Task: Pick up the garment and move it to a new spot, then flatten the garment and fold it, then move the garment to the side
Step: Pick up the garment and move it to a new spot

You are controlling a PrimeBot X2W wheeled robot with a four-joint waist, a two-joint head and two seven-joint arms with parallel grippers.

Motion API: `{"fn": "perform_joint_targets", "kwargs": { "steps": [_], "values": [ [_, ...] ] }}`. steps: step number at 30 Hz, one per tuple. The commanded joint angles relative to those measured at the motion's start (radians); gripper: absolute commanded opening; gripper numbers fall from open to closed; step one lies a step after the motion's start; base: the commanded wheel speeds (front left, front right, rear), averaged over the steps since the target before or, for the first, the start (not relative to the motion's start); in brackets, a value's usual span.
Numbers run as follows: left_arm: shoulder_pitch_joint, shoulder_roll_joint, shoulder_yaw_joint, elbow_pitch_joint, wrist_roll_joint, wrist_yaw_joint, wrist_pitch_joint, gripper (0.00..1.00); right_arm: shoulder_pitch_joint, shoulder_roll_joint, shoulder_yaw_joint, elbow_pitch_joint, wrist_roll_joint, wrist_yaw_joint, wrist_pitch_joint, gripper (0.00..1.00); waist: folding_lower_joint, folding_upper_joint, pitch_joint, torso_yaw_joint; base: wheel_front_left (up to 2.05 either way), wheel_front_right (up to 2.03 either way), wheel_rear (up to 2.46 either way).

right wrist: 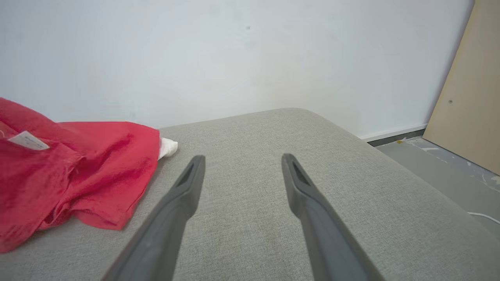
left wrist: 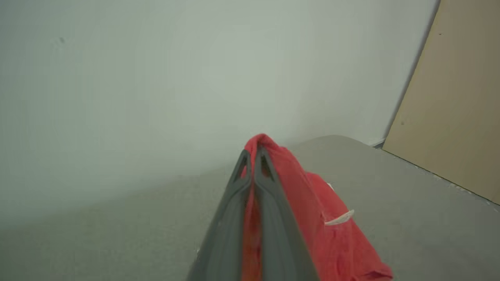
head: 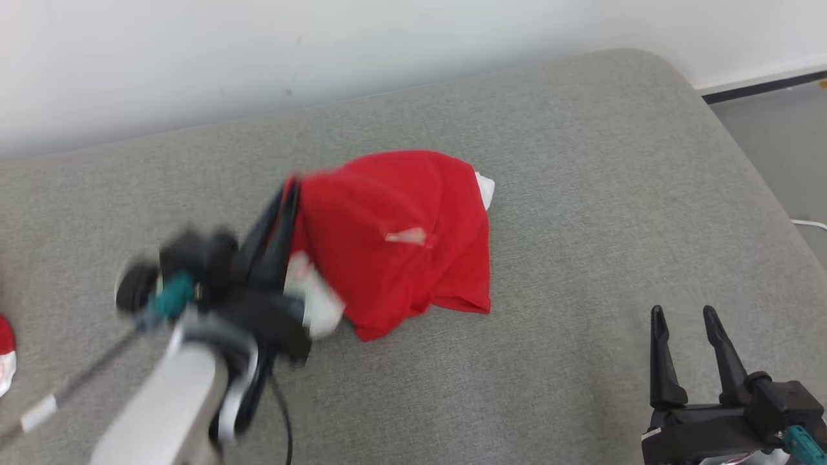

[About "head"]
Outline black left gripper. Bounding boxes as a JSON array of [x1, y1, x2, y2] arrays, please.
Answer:
[[197, 178, 312, 366]]

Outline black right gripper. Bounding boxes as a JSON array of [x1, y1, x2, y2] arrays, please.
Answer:
[[642, 305, 802, 465]]

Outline red white t-shirt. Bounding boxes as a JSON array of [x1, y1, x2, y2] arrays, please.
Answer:
[[284, 150, 496, 343]]

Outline red white shorts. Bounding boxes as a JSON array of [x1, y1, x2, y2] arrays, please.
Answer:
[[0, 315, 17, 396]]

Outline grey fabric sofa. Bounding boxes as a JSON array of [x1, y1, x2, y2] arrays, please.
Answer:
[[0, 48, 827, 465]]

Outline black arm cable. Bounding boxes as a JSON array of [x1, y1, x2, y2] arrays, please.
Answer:
[[268, 371, 295, 465]]

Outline black white wall baseboard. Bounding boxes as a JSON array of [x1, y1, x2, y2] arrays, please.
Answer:
[[695, 61, 827, 104]]

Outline thin grey labelled arm cable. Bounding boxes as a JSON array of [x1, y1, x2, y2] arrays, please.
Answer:
[[0, 326, 140, 450]]

